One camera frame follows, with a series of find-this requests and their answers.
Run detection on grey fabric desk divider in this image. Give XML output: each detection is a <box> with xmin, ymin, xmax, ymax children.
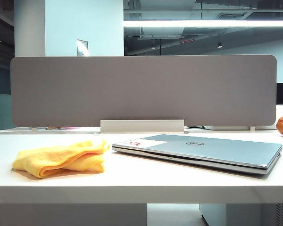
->
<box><xmin>10</xmin><ymin>54</ymin><xmax>278</xmax><ymax>129</ymax></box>

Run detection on small wall poster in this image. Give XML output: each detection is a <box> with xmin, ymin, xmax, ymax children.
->
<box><xmin>76</xmin><ymin>39</ymin><xmax>89</xmax><ymax>57</ymax></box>

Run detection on yellow microfiber rag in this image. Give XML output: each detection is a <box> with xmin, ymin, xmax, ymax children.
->
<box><xmin>11</xmin><ymin>139</ymin><xmax>111</xmax><ymax>179</ymax></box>

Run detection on white cable flap cover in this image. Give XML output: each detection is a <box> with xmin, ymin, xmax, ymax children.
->
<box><xmin>100</xmin><ymin>119</ymin><xmax>185</xmax><ymax>134</ymax></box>

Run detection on silver closed laptop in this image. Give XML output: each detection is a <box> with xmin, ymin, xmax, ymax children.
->
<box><xmin>111</xmin><ymin>134</ymin><xmax>283</xmax><ymax>175</ymax></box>

